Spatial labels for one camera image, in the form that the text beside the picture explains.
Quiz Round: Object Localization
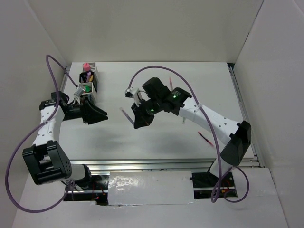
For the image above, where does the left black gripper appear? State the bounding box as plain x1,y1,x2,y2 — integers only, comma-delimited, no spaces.
62,96,108,125

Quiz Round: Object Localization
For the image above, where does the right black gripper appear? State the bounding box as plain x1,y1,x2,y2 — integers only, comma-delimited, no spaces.
131,97,162,128

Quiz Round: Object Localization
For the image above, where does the purple pen refill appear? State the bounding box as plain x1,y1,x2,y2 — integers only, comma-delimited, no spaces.
120,107,134,125

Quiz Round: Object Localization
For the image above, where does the green capped black highlighter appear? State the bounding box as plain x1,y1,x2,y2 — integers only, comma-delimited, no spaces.
85,85,92,93

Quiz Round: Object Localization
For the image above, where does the pink glue stick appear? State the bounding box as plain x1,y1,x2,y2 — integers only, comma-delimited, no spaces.
82,62,91,72

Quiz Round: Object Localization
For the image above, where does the red pen refill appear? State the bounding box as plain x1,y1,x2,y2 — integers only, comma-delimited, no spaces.
198,131,214,147

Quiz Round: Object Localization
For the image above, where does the pink pen refill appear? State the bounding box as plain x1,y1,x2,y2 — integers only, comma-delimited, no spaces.
169,77,173,90

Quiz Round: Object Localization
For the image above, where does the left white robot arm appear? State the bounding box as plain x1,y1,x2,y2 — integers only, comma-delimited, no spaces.
22,91,108,185

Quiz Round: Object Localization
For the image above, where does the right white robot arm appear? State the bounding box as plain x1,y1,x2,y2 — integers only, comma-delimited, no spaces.
125,77,251,186

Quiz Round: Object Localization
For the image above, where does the near white slotted container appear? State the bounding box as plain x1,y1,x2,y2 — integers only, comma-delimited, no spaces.
79,82,97,104

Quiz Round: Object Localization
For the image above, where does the white slotted container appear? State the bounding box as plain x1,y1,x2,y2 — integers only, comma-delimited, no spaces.
82,62,98,74
79,82,97,104

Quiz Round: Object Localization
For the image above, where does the far black slotted container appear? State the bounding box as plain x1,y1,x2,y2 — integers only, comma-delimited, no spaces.
79,71,99,92

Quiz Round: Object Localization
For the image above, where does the far white slotted container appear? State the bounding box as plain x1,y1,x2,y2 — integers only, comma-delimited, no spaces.
82,62,98,74

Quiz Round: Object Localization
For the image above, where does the white foil cover plate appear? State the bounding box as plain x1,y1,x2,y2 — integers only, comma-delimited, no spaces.
108,171,195,206

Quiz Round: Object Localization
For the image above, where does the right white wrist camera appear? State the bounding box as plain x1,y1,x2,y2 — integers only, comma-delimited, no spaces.
125,87,142,106

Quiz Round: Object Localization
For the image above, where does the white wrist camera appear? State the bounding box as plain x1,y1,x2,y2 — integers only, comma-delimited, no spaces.
125,87,142,106
73,86,85,105

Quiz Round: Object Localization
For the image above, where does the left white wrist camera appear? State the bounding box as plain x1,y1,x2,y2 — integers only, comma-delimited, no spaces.
73,86,85,105

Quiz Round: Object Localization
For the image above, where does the aluminium front rail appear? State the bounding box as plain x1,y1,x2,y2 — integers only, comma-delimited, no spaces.
68,158,262,172

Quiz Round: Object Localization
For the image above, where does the aluminium rail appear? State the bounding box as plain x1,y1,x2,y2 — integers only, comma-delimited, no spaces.
227,63,266,168
68,158,262,172

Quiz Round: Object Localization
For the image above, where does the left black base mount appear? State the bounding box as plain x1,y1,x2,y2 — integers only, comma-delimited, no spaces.
64,175,109,206

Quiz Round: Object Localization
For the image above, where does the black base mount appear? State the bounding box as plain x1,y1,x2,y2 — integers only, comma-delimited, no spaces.
190,172,237,199
64,175,109,206

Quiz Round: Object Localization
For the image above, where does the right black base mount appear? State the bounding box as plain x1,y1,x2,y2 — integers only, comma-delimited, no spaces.
190,172,237,199

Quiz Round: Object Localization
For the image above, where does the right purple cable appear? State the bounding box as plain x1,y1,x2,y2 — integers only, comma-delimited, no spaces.
128,66,249,204

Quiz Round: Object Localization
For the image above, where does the aluminium right rail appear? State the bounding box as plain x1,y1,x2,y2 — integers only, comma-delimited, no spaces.
227,63,266,168

